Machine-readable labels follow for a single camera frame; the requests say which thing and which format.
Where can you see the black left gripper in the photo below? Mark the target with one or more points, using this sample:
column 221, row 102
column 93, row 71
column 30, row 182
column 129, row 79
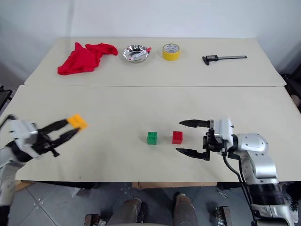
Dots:
column 43, row 143

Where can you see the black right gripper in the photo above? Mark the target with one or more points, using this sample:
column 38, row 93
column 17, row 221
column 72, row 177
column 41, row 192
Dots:
column 212, row 143

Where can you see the yellow cube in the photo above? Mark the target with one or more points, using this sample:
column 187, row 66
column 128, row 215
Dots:
column 77, row 122

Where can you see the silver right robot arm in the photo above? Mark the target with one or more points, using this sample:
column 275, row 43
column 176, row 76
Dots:
column 255, row 146

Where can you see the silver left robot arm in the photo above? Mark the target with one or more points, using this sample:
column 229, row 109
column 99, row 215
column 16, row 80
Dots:
column 7, row 169

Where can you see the red cube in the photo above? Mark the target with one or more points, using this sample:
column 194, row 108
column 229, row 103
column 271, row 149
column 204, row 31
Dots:
column 177, row 137

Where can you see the green cube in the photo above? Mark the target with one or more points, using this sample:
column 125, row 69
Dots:
column 152, row 138

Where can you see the brown cardboard sheet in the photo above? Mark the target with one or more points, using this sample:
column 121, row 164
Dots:
column 23, row 184

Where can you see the red cloth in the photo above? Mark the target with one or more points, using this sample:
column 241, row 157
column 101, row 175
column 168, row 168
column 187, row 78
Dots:
column 82, row 60

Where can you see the black digital caliper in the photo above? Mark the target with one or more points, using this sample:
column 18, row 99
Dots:
column 212, row 58

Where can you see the yellow tape roll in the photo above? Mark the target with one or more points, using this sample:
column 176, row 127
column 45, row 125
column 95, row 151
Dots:
column 171, row 55

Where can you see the red and white pen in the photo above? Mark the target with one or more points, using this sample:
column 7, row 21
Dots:
column 140, row 54

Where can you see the steel bowl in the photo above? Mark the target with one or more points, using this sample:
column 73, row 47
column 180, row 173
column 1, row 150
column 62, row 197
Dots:
column 131, row 50

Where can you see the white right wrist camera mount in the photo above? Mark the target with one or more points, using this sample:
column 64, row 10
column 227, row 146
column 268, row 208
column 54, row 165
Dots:
column 223, row 129

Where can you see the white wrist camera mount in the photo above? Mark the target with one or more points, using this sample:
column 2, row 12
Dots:
column 223, row 129
column 21, row 128

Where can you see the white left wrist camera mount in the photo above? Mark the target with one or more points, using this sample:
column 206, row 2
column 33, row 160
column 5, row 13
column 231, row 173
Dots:
column 21, row 128

